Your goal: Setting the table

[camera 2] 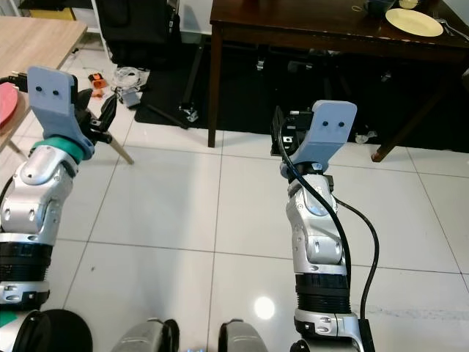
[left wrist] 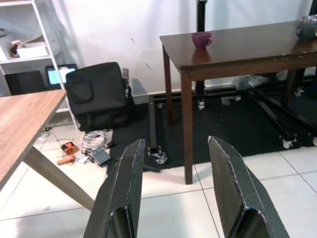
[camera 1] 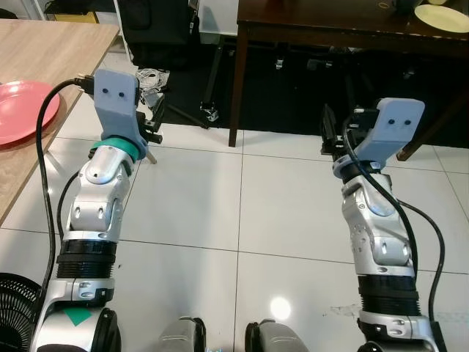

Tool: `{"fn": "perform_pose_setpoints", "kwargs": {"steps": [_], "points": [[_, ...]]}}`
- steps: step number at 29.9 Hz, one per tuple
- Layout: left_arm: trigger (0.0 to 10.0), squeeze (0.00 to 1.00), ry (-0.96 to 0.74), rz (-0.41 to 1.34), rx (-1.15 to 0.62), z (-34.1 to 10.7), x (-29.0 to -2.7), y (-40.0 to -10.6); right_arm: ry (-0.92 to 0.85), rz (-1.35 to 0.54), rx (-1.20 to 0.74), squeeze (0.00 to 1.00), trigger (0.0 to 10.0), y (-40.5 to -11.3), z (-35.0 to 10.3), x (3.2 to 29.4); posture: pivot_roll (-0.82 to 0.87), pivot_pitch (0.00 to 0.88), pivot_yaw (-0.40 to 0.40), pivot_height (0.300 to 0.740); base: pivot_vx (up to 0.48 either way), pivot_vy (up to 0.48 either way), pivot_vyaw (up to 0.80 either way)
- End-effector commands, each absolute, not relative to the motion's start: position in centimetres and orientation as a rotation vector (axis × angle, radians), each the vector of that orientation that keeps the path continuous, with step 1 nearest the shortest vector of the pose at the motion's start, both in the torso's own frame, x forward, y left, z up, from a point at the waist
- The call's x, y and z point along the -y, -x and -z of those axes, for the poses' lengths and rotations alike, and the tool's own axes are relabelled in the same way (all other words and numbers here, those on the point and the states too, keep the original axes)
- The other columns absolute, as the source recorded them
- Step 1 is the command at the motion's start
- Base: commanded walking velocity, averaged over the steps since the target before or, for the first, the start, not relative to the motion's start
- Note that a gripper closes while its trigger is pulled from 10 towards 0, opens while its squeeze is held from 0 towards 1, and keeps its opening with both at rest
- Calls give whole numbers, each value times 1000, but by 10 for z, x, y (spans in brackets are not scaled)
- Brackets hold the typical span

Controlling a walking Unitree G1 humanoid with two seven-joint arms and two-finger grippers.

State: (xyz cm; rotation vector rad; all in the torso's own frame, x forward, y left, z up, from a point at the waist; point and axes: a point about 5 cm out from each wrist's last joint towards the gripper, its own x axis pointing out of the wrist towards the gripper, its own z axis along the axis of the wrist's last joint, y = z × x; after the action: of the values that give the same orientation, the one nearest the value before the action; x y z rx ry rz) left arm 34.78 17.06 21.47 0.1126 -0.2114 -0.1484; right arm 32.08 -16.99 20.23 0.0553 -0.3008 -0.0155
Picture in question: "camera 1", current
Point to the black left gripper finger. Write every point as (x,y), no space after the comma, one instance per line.
(157,108)

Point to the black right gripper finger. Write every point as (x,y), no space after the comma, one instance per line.
(327,128)

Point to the pink plate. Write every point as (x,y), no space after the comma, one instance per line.
(22,110)

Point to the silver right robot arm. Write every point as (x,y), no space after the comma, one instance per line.
(377,235)

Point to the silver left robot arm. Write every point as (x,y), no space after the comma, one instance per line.
(99,198)

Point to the light wooden table leg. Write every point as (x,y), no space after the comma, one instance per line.
(150,155)

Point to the black chair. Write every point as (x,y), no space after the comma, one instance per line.
(161,29)

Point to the dark wooden table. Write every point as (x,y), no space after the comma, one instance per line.
(330,22)

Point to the light wooden table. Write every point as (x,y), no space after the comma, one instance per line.
(44,51)

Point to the dark teal cup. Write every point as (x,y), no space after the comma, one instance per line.
(405,4)

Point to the pale yellow plate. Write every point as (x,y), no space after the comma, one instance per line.
(443,18)

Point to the silver robot left leg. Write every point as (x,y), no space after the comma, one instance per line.
(182,337)

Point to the silver robot leg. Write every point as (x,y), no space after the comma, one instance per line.
(275,337)
(182,337)

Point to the silver robot right leg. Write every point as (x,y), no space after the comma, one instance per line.
(275,337)

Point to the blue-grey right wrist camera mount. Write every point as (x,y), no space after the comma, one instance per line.
(388,132)

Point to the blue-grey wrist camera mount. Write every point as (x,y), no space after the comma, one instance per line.
(388,132)
(117,95)

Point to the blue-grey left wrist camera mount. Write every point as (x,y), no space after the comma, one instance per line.
(117,95)

